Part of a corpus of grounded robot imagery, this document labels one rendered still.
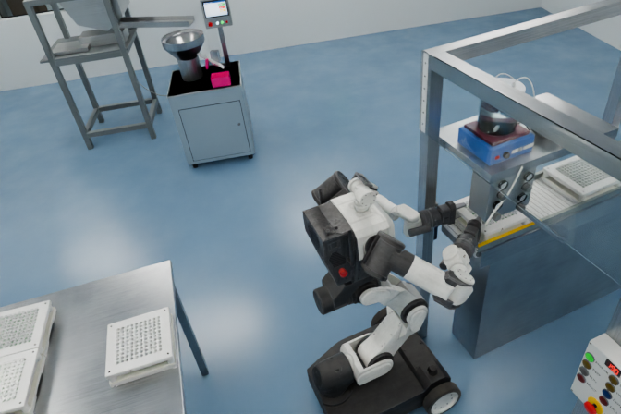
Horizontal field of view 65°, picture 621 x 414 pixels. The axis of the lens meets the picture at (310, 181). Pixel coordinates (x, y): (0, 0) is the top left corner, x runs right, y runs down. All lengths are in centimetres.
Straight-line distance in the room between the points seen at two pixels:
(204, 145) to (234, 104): 48
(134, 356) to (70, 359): 31
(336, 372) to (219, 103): 257
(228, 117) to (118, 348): 266
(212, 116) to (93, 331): 248
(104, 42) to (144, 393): 376
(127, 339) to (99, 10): 344
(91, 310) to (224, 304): 116
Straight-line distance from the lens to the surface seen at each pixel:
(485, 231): 220
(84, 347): 225
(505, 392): 291
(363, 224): 180
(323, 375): 249
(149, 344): 203
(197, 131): 439
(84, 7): 496
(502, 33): 209
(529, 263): 263
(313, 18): 693
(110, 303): 235
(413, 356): 273
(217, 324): 322
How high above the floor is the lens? 246
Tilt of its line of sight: 36 degrees down
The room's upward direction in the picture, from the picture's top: 7 degrees counter-clockwise
